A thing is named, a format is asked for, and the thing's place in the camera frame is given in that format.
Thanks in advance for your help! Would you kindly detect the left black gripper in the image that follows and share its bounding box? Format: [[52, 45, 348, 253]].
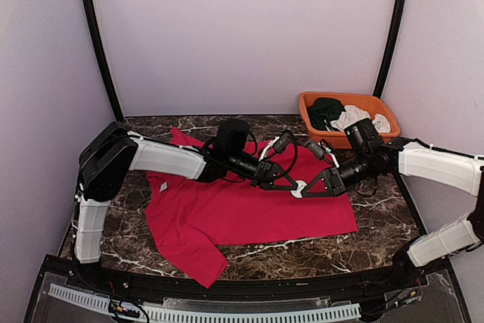
[[228, 150, 299, 190]]

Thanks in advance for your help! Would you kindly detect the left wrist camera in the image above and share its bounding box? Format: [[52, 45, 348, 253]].
[[259, 135, 291, 161]]

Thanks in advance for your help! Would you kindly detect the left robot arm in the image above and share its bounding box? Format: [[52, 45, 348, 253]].
[[73, 119, 298, 290]]

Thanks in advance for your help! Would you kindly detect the left black frame post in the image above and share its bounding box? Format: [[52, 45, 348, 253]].
[[82, 0, 124, 121]]

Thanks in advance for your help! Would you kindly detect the white slotted cable duct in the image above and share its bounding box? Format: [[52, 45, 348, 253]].
[[48, 284, 361, 323]]

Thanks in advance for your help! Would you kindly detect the red t-shirt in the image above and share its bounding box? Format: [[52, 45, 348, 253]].
[[144, 126, 358, 289]]

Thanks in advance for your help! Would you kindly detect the black front rail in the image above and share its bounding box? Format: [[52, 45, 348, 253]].
[[41, 254, 451, 307]]

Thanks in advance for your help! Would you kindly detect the black frame post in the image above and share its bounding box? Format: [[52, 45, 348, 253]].
[[373, 0, 405, 98], [82, 0, 124, 121]]

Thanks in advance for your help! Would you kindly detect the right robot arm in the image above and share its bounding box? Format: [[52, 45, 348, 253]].
[[299, 119, 483, 288]]

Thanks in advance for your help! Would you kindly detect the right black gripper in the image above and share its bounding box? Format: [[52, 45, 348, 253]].
[[301, 150, 374, 196]]

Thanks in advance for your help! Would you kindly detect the white garment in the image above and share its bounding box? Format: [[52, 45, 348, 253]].
[[330, 105, 391, 133]]

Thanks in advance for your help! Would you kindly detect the orange plastic basin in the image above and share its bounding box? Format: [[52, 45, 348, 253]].
[[299, 92, 401, 149]]

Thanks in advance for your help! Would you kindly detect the dark green garment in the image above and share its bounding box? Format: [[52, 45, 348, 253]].
[[306, 98, 345, 132]]

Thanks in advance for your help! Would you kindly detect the right black frame post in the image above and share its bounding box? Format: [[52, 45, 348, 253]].
[[373, 0, 405, 98]]

